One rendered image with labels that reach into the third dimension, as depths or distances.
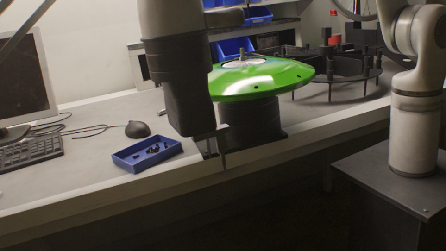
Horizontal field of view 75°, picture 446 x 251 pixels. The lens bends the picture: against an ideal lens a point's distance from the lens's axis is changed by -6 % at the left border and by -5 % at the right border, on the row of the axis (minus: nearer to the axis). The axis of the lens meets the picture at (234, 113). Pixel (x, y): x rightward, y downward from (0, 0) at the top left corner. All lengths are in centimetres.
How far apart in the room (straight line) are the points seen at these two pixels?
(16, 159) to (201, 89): 65
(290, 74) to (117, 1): 108
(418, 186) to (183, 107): 49
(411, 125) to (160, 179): 51
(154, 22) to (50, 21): 124
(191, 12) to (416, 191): 52
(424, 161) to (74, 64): 139
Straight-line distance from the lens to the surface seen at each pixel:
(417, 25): 60
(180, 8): 33
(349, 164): 73
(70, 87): 158
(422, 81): 62
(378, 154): 78
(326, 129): 78
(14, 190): 80
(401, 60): 120
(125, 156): 76
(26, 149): 97
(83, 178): 73
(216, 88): 59
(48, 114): 114
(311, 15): 188
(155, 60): 35
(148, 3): 34
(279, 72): 62
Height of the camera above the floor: 121
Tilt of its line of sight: 19 degrees down
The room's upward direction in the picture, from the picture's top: 8 degrees counter-clockwise
